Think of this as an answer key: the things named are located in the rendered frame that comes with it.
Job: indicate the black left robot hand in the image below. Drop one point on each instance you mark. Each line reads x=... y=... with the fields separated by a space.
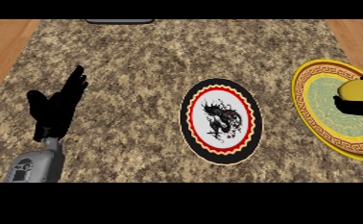
x=60 y=106

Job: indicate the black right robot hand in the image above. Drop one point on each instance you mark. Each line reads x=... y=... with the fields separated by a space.
x=350 y=106

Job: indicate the yellow lemon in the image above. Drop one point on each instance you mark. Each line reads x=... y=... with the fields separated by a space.
x=352 y=90

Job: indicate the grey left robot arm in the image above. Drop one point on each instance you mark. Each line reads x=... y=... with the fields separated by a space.
x=39 y=163

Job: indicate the yellow green patterned plate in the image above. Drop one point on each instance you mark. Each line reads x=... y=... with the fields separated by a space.
x=321 y=106

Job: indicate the black red white dragon plate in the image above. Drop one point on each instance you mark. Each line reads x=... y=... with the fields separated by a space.
x=221 y=120

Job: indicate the dark grey flat appliance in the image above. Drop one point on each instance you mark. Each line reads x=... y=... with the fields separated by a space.
x=120 y=21

